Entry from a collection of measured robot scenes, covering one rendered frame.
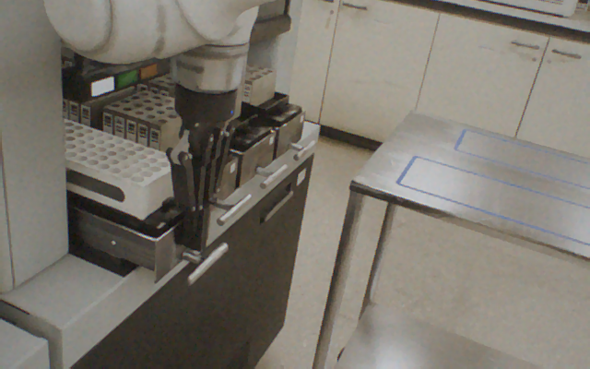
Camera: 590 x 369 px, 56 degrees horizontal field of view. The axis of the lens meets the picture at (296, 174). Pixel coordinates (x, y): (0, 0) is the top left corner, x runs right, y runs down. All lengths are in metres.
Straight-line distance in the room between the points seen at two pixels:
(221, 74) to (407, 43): 2.36
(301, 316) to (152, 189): 1.21
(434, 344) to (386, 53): 1.83
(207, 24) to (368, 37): 2.56
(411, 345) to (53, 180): 0.99
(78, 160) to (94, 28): 0.39
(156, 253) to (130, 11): 0.38
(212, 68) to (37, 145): 0.23
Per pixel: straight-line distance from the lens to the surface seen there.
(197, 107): 0.67
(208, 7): 0.47
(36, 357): 0.72
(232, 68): 0.65
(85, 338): 0.78
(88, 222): 0.80
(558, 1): 2.88
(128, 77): 0.77
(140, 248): 0.76
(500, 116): 2.97
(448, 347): 1.51
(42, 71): 0.70
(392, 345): 1.45
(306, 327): 1.86
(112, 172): 0.79
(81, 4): 0.46
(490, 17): 2.94
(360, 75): 3.06
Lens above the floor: 1.22
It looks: 26 degrees down
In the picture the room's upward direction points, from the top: 9 degrees clockwise
